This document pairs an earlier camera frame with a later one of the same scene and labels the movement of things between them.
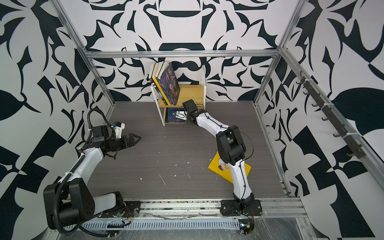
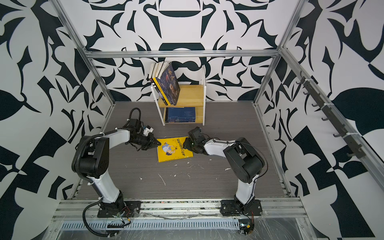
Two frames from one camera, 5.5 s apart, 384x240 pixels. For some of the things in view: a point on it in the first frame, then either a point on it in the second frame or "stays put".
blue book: [170, 118] stays put
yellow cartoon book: [224, 169] → [172, 148]
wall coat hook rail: [348, 135] stays put
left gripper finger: [133, 139] → [154, 142]
